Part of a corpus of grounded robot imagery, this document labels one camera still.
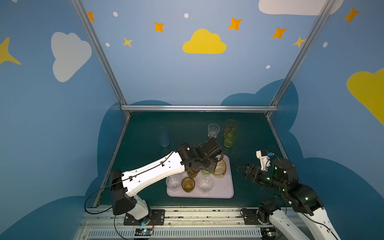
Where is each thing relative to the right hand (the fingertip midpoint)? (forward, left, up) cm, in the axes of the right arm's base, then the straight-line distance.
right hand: (242, 167), depth 68 cm
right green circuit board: (-23, -15, -24) cm, 36 cm away
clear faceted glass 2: (-1, +16, -21) cm, 26 cm away
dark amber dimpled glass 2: (-2, +26, -21) cm, 34 cm away
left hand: (+1, +13, -1) cm, 13 cm away
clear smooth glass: (+38, +11, -19) cm, 44 cm away
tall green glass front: (+31, -1, -18) cm, 36 cm away
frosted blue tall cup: (+30, +46, -16) cm, 57 cm away
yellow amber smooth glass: (0, +10, -4) cm, 10 cm away
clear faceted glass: (-1, +35, -22) cm, 41 cm away
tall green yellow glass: (+39, -3, -14) cm, 41 cm away
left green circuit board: (-26, +46, -22) cm, 57 cm away
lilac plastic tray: (-3, +6, -23) cm, 24 cm away
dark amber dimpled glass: (+5, +24, -21) cm, 32 cm away
